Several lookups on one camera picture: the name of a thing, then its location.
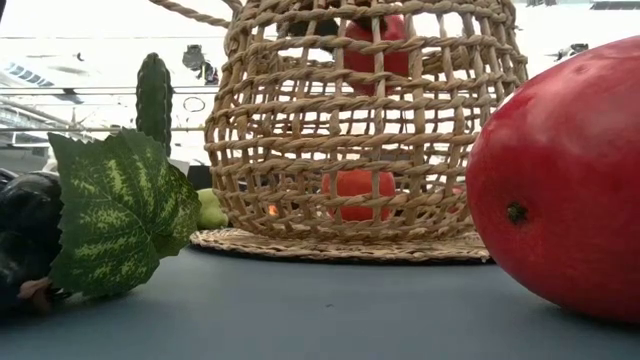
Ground green cactus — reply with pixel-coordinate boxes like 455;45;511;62
135;52;175;159

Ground black grapes with leaf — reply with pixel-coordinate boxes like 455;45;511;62
0;128;203;316

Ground yellow-green pear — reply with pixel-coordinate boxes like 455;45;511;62
196;188;230;232

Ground orange-red round fruit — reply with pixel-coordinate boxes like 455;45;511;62
321;169;397;223

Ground woven wicker basket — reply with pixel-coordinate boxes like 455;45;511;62
148;0;530;265

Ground black ceiling-hung fixture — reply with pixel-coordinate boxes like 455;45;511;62
547;42;591;61
181;43;220;86

